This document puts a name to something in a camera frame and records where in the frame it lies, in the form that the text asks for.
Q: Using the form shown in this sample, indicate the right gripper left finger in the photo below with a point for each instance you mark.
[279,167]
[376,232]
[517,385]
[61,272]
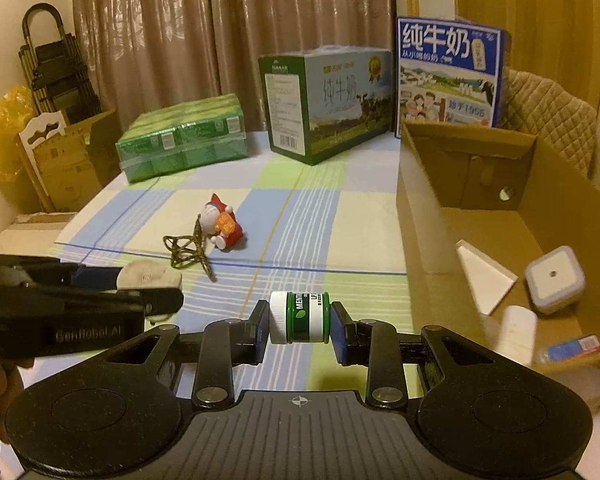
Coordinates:
[226,344]

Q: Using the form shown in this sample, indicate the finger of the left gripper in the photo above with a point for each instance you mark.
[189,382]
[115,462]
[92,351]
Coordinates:
[96,277]
[160,301]

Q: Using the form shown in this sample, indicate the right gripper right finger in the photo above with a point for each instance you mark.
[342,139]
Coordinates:
[375,345]

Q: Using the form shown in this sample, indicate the green white pill bottle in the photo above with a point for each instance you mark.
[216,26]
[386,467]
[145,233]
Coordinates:
[299,317]

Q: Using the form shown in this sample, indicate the red Doraemon figurine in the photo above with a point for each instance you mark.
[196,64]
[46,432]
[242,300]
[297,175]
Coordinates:
[219,223]

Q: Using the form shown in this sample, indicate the white rounded case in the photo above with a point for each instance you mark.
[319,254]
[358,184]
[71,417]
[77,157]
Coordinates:
[517,335]

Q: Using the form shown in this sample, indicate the flattened cardboard boxes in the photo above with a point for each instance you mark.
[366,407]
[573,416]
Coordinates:
[69,164]

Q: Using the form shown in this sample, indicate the yellow plastic bag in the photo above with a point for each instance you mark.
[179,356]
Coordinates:
[16,110]

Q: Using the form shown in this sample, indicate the open cardboard box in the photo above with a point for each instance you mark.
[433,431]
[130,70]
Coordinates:
[514,198]

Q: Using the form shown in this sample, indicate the green shrink-wrapped carton pack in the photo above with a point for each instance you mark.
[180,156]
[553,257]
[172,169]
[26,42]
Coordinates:
[183,136]

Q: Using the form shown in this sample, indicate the blue playing card pack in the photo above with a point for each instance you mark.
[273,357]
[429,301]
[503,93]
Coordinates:
[568,350]

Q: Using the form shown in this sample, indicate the black folding hand cart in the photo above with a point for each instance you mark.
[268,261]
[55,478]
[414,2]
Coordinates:
[55,72]

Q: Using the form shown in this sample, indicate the white square night light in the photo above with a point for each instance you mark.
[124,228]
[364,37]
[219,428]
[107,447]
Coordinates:
[555,280]

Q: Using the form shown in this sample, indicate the green white milk box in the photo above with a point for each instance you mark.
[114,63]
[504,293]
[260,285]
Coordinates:
[321,102]

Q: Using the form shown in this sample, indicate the brown curtain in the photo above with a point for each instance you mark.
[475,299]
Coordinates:
[143,55]

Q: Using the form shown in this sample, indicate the blue milk carton box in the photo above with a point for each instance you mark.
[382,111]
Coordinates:
[449,71]

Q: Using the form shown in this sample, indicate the beige quilted cushion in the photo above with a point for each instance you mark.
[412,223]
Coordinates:
[541,107]

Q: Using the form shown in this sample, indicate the wooden door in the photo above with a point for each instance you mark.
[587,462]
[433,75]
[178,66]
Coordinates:
[556,39]

